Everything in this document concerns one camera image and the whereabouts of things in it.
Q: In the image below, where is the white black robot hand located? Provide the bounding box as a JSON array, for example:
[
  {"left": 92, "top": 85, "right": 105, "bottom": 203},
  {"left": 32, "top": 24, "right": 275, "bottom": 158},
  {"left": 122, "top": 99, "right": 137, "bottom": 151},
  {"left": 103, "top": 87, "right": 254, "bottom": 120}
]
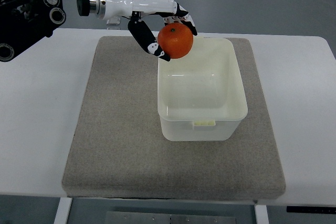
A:
[{"left": 89, "top": 0, "right": 197, "bottom": 61}]

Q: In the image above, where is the orange fruit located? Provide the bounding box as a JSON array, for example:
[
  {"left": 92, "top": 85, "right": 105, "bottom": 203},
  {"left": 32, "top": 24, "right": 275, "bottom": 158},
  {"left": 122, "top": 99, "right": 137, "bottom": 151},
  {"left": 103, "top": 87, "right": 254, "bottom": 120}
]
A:
[{"left": 157, "top": 23, "right": 193, "bottom": 59}]

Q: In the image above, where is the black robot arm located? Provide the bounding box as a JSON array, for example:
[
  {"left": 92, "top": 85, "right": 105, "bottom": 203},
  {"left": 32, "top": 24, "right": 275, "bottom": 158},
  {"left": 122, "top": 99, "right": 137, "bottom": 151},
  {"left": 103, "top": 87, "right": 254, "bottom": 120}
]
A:
[{"left": 1, "top": 0, "right": 90, "bottom": 62}]

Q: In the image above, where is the white plastic box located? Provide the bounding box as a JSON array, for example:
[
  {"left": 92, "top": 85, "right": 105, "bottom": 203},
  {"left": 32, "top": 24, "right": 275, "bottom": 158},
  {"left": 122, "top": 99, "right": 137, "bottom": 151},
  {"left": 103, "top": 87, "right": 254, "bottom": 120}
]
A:
[{"left": 157, "top": 37, "right": 248, "bottom": 141}]

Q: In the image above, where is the small clear floor plate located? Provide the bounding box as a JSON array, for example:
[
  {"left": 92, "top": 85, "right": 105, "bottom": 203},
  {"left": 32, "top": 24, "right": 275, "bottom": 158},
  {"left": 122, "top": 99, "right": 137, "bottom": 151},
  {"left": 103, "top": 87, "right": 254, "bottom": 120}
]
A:
[{"left": 106, "top": 17, "right": 121, "bottom": 26}]

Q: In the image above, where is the grey felt mat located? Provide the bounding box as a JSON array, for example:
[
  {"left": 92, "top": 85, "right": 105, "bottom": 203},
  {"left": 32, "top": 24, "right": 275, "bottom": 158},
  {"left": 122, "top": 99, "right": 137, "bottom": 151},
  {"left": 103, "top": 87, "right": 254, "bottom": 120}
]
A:
[{"left": 62, "top": 36, "right": 286, "bottom": 201}]

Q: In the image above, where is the white table leg left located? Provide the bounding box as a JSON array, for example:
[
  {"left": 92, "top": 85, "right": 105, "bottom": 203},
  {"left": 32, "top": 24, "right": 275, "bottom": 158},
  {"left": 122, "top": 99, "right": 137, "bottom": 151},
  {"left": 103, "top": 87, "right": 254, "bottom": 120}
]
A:
[{"left": 54, "top": 197, "right": 72, "bottom": 224}]

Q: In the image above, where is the white table leg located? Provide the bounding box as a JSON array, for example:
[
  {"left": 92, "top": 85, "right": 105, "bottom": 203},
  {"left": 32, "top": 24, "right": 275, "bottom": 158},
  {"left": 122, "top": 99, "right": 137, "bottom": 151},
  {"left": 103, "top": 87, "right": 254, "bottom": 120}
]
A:
[
  {"left": 254, "top": 202, "right": 270, "bottom": 224},
  {"left": 54, "top": 197, "right": 72, "bottom": 224}
]

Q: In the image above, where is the white table leg right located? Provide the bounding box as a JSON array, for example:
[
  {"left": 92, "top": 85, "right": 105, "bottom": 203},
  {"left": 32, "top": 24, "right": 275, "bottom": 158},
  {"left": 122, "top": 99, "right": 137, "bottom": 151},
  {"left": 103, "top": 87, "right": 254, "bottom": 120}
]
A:
[{"left": 254, "top": 202, "right": 270, "bottom": 224}]

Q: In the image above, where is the black table control panel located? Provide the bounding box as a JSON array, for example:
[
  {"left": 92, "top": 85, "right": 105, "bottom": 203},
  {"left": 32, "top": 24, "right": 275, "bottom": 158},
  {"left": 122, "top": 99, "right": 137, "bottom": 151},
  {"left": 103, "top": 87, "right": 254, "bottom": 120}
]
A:
[{"left": 286, "top": 206, "right": 336, "bottom": 215}]

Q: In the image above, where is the grey metal base plate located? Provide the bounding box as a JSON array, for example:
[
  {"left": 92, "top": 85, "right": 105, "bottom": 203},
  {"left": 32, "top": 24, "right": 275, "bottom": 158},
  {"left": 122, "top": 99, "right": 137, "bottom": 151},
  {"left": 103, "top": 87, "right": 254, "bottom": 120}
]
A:
[{"left": 104, "top": 211, "right": 237, "bottom": 224}]

